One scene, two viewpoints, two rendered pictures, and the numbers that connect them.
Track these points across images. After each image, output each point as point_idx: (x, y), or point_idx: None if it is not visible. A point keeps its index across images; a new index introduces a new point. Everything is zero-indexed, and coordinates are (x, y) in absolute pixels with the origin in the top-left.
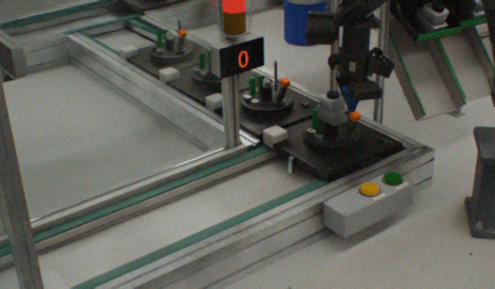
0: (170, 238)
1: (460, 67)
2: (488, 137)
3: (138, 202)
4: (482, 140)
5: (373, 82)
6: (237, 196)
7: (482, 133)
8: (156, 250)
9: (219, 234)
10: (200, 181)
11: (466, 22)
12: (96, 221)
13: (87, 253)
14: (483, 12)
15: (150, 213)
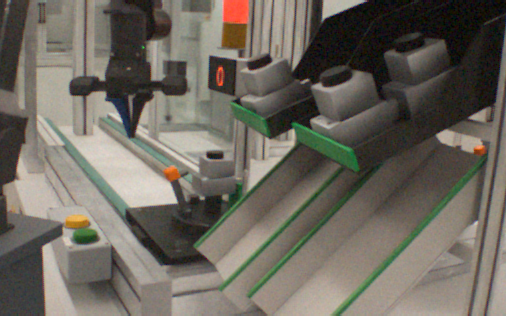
0: (117, 180)
1: (352, 279)
2: (15, 221)
3: (166, 166)
4: (15, 216)
5: (86, 78)
6: (162, 203)
7: (33, 221)
8: (89, 163)
9: (80, 171)
10: (189, 186)
11: (300, 131)
12: (152, 158)
13: (125, 163)
14: (325, 123)
15: (161, 178)
